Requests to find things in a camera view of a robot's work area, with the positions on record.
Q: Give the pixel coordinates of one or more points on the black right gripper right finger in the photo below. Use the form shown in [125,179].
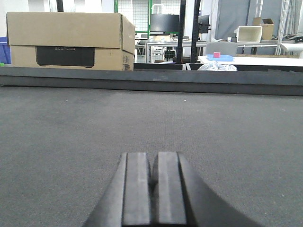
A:
[182,199]

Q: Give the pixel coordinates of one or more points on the pink cube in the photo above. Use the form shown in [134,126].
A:
[216,54]

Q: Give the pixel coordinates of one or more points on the white table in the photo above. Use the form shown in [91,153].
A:
[260,61]

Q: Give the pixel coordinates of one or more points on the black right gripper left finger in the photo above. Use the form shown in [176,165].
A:
[126,200]

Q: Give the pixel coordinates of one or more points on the blue tray on table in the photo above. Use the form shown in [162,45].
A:
[222,57]

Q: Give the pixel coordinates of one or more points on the black computer monitor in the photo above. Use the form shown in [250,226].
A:
[166,23]

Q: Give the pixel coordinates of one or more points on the small open cardboard box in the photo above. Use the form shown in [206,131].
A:
[267,25]

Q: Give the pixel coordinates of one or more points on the blue storage crate background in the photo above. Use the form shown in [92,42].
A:
[5,56]

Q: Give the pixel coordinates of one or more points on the large cardboard box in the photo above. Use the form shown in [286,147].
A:
[71,40]

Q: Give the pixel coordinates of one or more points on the white plastic bin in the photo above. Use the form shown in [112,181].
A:
[249,34]

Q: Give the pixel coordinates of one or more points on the crumpled plastic bag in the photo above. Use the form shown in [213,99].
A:
[216,66]

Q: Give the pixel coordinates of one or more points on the black vertical post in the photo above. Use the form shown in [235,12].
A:
[181,30]

